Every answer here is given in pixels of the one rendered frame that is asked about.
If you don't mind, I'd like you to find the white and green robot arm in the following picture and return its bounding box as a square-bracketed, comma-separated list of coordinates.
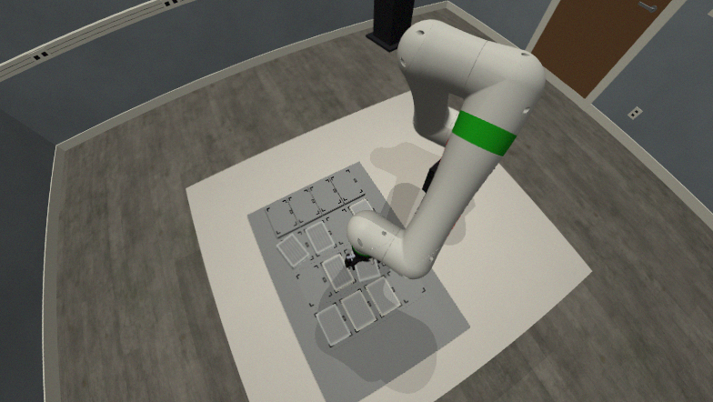
[346, 20, 546, 279]

